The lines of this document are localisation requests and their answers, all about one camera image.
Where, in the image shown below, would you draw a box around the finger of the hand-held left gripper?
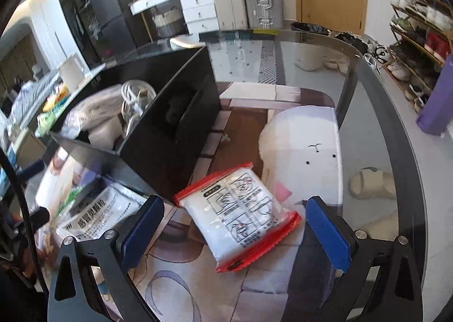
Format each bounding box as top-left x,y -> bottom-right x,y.
16,161 -> 48,184

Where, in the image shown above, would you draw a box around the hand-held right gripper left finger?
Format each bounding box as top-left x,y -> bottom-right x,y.
47,195 -> 165,322

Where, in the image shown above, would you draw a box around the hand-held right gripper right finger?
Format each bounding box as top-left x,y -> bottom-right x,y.
305,195 -> 424,322

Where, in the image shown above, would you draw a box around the green white medicine packet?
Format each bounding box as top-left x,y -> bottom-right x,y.
53,182 -> 149,248

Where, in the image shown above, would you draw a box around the black cardboard box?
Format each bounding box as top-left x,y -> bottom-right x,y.
48,45 -> 222,207

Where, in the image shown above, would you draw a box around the red-edged white packet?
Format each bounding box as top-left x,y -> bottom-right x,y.
173,162 -> 301,274

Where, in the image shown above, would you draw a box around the white cable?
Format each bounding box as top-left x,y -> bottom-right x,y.
120,79 -> 156,131

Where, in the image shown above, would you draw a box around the beige slipper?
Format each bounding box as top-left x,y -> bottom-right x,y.
349,168 -> 397,199
357,210 -> 399,238

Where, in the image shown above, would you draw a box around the colourful snack packets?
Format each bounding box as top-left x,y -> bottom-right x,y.
37,85 -> 71,131

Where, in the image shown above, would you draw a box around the printed cartoon table mat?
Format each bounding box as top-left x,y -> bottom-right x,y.
35,81 -> 342,322

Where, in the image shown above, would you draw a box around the dark glass cabinet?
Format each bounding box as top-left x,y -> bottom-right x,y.
53,0 -> 103,68

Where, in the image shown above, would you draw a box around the purple bag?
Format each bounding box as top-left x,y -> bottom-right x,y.
416,53 -> 453,137

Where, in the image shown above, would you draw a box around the white bin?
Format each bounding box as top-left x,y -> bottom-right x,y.
294,33 -> 328,71

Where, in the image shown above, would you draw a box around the dark grey fridge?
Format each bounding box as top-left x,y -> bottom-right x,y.
86,0 -> 153,61

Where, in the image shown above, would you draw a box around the shoes on floor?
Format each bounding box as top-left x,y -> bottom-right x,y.
334,32 -> 390,68

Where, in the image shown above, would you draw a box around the round pale stool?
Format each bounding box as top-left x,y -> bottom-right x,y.
170,37 -> 206,49

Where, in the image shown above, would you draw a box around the woven laundry basket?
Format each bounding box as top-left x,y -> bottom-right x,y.
152,7 -> 186,39

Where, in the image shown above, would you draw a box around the black trash bin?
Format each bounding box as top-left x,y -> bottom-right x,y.
291,21 -> 330,36

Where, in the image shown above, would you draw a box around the wooden shoe rack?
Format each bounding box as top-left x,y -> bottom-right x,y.
387,0 -> 453,114

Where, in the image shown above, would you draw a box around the white desk with drawers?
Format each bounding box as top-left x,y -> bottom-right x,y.
129,0 -> 218,34

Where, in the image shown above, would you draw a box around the rows of shoes on rack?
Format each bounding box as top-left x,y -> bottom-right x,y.
387,0 -> 453,112

